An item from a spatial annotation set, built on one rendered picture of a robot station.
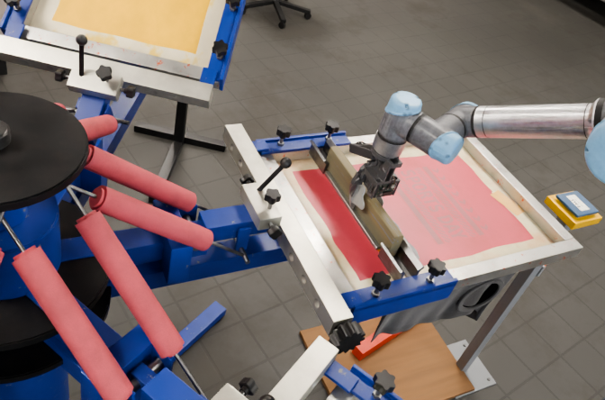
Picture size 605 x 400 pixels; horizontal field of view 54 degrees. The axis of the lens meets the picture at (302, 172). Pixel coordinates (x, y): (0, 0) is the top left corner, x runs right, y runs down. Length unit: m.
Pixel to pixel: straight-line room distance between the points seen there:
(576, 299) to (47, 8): 2.70
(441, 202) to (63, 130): 1.10
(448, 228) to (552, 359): 1.37
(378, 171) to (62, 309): 0.80
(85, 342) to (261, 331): 1.50
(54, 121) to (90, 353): 0.42
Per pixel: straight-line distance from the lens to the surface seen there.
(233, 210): 1.42
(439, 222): 1.73
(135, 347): 1.16
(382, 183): 1.46
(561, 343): 3.07
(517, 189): 1.94
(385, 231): 1.48
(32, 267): 1.06
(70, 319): 1.06
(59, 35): 1.77
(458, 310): 1.90
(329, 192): 1.67
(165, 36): 1.77
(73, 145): 1.12
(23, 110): 1.20
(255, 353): 2.43
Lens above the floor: 2.02
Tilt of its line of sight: 39 degrees down
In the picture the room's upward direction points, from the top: 16 degrees clockwise
